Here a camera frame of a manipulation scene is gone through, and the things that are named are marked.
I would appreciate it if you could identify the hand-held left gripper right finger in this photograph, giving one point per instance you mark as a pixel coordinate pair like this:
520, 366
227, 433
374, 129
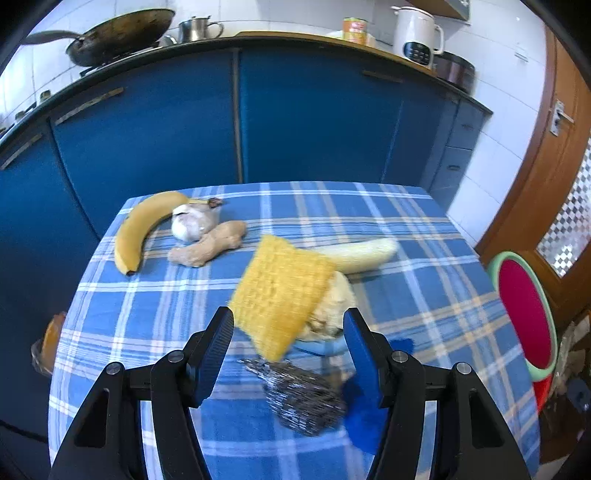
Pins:
364, 364

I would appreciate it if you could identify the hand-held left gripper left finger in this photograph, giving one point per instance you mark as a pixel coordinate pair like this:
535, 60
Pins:
212, 355

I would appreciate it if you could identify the blue scouring pad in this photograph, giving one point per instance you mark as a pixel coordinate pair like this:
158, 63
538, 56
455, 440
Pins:
364, 429

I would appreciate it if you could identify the steel wool scrubber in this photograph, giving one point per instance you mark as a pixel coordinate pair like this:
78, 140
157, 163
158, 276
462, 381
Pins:
304, 401

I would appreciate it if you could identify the yellow knitted dishcloth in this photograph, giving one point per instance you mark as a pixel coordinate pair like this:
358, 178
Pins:
279, 290

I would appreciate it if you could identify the pale peeled vegetable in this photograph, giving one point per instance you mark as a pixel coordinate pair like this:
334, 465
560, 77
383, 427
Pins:
360, 256

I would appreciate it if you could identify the red bin with green rim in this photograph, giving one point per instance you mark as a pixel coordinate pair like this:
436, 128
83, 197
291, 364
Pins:
526, 314

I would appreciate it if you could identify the blue plaid tablecloth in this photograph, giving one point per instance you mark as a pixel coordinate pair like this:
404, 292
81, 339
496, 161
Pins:
184, 300

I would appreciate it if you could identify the ginger root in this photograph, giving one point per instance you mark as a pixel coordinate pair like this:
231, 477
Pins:
207, 244

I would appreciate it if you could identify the garlic bulb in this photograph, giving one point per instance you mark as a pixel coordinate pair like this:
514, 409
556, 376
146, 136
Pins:
189, 224

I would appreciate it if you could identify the yellow banana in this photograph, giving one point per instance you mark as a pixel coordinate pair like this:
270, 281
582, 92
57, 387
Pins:
136, 226

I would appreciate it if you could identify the plastic bag with orange contents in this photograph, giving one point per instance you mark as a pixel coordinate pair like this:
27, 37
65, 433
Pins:
48, 344

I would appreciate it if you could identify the wooden door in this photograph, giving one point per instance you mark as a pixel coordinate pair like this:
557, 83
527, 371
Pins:
535, 184

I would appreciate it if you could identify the blue kitchen base cabinet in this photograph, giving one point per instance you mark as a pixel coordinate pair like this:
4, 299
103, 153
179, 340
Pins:
300, 120

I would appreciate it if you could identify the dark rice cooker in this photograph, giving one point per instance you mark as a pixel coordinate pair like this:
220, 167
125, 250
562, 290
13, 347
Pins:
457, 71

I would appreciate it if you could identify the gas stove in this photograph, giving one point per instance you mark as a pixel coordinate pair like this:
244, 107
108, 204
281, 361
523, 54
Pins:
115, 59

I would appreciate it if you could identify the metal teapot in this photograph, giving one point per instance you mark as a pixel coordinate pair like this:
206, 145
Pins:
194, 28

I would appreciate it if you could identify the yellow tin can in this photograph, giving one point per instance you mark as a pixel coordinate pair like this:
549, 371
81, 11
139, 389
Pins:
354, 31

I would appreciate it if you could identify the white electric kettle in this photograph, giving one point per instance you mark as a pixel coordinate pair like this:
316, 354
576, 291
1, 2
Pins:
413, 34

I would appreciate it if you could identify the black wok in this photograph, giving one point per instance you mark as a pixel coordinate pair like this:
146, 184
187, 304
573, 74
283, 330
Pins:
120, 34

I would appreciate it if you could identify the white wall switch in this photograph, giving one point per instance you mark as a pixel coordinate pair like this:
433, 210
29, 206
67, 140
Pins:
521, 51

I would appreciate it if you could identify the blue wall cabinet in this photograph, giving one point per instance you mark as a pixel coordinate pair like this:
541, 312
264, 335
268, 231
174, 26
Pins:
455, 7

